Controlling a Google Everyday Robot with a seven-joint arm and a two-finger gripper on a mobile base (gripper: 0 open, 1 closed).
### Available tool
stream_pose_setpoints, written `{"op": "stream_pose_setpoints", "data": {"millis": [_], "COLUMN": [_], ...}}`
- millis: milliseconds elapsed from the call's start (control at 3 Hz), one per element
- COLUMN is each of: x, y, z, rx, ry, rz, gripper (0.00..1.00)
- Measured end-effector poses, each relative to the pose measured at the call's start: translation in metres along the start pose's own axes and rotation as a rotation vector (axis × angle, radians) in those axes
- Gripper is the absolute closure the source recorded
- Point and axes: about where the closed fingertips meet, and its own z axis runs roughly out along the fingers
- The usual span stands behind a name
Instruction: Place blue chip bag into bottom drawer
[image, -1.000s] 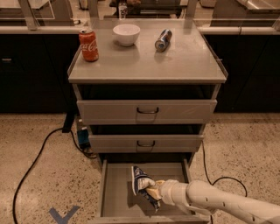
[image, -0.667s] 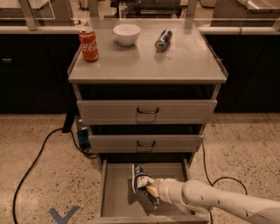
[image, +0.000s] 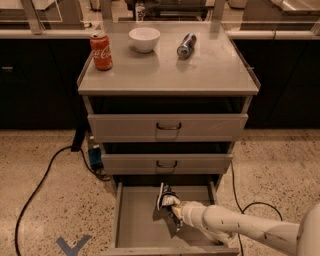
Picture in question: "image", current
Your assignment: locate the blue power box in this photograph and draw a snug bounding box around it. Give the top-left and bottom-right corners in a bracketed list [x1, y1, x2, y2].
[86, 133, 103, 171]

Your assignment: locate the blue chip bag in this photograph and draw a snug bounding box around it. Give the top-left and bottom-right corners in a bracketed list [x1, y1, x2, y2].
[156, 182, 183, 236]

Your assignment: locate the grey open bottom drawer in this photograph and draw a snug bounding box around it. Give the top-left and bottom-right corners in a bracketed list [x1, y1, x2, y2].
[101, 182, 239, 256]

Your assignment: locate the red coca-cola can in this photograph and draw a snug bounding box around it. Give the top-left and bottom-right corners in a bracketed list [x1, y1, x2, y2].
[90, 33, 113, 71]

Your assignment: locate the black cable right floor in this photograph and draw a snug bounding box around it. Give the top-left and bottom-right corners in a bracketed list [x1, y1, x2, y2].
[230, 161, 284, 256]

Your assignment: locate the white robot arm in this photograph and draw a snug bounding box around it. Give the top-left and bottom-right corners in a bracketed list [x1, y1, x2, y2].
[172, 201, 320, 256]

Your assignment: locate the grey metal drawer cabinet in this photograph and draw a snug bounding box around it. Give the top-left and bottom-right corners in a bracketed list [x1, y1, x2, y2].
[78, 22, 259, 183]

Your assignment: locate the blue tape floor marker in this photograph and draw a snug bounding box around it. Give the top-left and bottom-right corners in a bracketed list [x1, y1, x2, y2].
[55, 234, 92, 256]

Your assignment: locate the black middle drawer handle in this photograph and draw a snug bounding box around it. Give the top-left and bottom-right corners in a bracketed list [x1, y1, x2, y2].
[156, 161, 178, 168]

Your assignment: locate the grey top drawer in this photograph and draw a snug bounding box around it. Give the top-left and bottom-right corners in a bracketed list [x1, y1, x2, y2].
[88, 114, 248, 142]

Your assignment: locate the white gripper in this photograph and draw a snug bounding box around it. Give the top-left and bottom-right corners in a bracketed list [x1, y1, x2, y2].
[171, 201, 207, 230]

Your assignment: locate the black cable left floor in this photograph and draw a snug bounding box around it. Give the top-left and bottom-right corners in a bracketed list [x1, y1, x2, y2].
[13, 145, 112, 256]

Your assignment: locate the black top drawer handle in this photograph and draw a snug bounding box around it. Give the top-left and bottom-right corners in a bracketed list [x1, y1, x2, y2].
[156, 122, 182, 131]

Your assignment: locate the black drawer handle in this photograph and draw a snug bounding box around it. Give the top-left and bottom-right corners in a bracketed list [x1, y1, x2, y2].
[156, 122, 182, 131]
[156, 161, 178, 168]

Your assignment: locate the grey middle drawer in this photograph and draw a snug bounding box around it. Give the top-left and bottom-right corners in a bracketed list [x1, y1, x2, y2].
[102, 154, 232, 175]

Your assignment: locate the black cable floor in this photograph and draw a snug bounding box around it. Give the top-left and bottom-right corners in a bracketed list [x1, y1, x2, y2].
[13, 145, 112, 256]
[230, 161, 284, 256]

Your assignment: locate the white ceramic bowl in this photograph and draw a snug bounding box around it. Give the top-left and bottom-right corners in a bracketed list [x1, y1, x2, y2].
[129, 27, 160, 53]

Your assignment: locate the white bottle in background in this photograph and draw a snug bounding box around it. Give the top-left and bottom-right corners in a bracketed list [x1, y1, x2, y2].
[135, 0, 145, 22]

